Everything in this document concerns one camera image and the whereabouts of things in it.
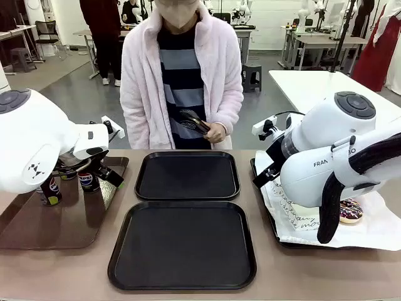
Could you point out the black serving tongs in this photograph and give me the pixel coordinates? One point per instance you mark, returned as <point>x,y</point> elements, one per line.
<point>191,120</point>

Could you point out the black plastic serving tray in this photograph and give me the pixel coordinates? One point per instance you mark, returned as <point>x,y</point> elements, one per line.
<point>269,216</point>
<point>183,247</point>
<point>188,175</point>

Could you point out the black tripod pole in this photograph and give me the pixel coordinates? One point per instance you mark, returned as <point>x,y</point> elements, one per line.
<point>344,31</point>

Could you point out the person's left hand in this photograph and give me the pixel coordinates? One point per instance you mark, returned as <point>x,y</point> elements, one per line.
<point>216,132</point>

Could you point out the standing person in dark clothes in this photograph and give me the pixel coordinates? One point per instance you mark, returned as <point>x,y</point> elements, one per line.
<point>101,31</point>

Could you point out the dark plastic stool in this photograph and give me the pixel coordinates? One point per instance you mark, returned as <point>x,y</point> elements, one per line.
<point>22,58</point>

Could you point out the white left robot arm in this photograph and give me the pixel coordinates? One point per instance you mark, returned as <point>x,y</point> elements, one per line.
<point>31,131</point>

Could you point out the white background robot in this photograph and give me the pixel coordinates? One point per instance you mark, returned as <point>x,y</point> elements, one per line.
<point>242,9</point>
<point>304,15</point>

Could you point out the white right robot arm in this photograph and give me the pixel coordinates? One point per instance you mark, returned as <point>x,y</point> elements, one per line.
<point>329,125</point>

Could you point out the grey plastic stool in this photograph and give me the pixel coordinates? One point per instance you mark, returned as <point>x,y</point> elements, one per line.
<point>251,75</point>

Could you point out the person's left forearm pink sleeve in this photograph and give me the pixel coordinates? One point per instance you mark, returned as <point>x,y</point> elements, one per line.
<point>227,106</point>

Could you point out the seated person in black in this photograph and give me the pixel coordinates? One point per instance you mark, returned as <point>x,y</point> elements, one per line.
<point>131,11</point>

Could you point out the black office chair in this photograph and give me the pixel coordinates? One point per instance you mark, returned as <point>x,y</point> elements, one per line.
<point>47,34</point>

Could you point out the white table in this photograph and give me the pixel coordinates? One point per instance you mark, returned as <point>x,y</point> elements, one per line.
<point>300,84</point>

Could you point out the person in pink fleece robe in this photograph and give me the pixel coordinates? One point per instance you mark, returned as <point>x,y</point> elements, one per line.
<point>185,78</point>

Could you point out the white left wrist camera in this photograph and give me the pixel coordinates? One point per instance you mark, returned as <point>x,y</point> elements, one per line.
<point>119,131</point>

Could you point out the white printed paper sheet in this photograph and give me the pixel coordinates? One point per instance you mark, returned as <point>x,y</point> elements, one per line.
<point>369,225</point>

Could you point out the grey table with metal legs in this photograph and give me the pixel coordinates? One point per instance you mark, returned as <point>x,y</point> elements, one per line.
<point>84,33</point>

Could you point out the chocolate sprinkle donut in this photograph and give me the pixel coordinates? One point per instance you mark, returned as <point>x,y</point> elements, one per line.
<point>352,211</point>

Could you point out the red dress on mannequin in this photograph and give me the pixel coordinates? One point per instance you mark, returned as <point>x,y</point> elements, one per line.
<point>379,47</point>

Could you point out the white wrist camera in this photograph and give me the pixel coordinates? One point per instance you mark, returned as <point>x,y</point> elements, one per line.
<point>119,131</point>
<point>262,124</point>

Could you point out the grey lab table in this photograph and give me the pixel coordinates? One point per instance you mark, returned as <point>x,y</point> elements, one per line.
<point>322,42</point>

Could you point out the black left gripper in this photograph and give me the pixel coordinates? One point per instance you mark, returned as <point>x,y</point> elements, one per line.
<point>99,163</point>

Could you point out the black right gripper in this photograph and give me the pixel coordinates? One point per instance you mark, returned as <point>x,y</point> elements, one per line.
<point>275,152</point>

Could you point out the person's right forearm pink sleeve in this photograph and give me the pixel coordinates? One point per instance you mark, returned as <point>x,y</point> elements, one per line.
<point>134,119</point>

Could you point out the white desk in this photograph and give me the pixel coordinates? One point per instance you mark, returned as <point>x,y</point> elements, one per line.
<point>15,31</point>

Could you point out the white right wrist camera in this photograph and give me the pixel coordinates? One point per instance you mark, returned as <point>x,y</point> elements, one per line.
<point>262,124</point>

